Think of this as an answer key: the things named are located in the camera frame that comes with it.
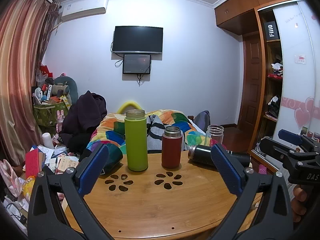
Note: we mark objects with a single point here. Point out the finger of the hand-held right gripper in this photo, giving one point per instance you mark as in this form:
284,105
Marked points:
275,148
290,136

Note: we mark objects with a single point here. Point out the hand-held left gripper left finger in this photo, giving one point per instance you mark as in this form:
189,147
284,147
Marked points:
93,170

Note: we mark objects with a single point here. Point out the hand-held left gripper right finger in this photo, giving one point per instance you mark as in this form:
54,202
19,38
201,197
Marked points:
225,171

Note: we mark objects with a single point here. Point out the dark teal cup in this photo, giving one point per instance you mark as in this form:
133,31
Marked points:
115,155

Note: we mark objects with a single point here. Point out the black steel cup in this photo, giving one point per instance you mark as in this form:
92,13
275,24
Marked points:
200,153

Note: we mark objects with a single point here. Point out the green tall cup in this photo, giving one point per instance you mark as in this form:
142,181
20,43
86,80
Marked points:
136,142

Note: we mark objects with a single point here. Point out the red short cup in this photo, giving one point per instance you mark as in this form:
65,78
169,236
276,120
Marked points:
171,150

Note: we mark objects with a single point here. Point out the person's right hand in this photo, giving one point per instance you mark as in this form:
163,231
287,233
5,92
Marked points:
300,197

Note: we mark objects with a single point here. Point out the pink slipper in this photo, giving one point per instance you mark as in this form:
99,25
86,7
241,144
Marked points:
262,169

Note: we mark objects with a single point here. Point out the pile of papers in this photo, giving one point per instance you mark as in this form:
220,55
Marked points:
60,160

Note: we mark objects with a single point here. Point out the clear glass jar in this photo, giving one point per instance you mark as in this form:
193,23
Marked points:
214,133

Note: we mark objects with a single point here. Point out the colourful patchwork blanket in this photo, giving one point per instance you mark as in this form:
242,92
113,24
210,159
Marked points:
112,130

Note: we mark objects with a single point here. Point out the wooden wardrobe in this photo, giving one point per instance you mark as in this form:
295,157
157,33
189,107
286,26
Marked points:
290,85

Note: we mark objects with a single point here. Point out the white bottle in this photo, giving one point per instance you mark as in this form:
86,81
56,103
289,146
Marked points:
47,140

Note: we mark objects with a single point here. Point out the dark clothing pile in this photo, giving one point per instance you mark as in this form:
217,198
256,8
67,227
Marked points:
83,115

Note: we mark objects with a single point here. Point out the grey backpack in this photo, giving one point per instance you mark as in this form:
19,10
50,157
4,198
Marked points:
201,120

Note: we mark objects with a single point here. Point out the pink rabbit toy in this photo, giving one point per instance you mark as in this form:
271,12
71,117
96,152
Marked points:
60,120

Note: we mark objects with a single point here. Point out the red book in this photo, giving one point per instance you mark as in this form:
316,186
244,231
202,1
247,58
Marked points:
32,162

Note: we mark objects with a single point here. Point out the brown wooden door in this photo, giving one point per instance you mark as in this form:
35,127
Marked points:
251,85

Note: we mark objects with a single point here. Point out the yellow snack packet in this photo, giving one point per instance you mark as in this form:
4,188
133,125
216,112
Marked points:
28,187

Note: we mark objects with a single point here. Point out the green fabric storage bin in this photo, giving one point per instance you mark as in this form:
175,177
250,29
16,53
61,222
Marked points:
48,115

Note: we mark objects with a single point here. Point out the white red sticker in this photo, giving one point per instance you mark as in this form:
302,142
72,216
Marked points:
300,59

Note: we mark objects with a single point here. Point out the pink plastic bag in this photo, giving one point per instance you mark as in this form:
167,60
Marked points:
8,177

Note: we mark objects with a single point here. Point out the grey-green plush toy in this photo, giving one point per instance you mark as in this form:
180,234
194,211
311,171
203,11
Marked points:
66,82

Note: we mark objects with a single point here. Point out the black cardboard box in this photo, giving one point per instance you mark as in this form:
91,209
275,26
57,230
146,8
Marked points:
271,30

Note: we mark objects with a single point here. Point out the red paper bag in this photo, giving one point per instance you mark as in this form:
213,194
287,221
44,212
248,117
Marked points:
45,70

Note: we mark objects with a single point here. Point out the small black monitor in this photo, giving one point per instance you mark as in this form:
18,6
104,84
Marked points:
137,63

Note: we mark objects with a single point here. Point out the striped red curtain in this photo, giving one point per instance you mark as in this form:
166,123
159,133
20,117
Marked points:
17,75

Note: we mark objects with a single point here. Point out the white air conditioner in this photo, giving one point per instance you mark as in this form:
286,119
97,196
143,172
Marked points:
83,8

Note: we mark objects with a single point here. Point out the wall television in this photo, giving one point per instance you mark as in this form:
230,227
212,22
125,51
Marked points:
137,40

